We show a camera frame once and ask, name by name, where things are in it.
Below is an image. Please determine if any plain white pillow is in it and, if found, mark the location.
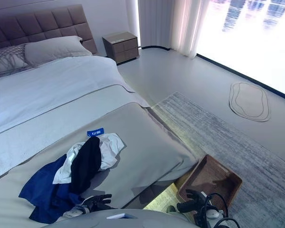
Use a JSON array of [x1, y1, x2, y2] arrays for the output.
[[24, 35, 93, 67]]

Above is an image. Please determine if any grey patterned pillow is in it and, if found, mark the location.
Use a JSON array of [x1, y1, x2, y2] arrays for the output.
[[0, 43, 35, 78]]

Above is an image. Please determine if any blue label tag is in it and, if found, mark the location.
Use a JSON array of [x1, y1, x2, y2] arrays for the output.
[[86, 128, 105, 137]]

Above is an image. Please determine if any grey robot torso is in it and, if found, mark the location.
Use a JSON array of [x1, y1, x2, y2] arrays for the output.
[[41, 208, 195, 228]]

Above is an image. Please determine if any black window base trim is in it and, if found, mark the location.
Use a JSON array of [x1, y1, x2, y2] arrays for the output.
[[139, 45, 285, 104]]

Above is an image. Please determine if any white sheer curtain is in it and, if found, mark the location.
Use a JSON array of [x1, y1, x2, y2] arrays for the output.
[[137, 0, 211, 59]]

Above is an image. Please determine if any black garment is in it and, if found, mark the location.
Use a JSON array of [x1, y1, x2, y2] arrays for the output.
[[70, 137, 102, 194]]

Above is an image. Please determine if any upholstered bed base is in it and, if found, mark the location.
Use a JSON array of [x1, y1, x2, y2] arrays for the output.
[[120, 175, 198, 209]]

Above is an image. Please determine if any brown wooden nightstand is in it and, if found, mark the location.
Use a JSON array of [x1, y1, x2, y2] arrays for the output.
[[102, 31, 140, 64]]

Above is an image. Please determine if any bright large window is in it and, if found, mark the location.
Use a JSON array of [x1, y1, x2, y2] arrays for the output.
[[196, 0, 285, 99]]

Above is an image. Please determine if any oval beige floor mat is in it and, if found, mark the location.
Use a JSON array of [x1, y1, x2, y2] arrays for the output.
[[228, 82, 271, 123]]

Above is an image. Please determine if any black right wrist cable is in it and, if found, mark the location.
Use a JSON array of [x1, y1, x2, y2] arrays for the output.
[[197, 192, 240, 228]]

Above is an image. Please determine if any white duvet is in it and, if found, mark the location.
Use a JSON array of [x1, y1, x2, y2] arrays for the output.
[[0, 56, 150, 182]]

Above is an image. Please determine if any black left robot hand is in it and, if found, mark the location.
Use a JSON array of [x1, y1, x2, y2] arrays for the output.
[[84, 194, 119, 212]]

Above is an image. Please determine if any blue shirt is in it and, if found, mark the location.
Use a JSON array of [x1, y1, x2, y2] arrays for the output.
[[18, 153, 86, 224]]

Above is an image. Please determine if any brown wicker basket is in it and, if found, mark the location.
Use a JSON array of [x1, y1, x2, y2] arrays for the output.
[[178, 154, 243, 214]]

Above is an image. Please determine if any brown tufted headboard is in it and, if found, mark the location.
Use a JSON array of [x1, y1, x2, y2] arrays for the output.
[[0, 4, 98, 56]]

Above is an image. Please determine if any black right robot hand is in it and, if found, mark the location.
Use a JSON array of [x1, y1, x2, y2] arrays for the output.
[[176, 189, 209, 213]]

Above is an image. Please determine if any white garment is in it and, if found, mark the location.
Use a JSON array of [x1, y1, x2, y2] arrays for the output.
[[52, 133, 126, 185]]

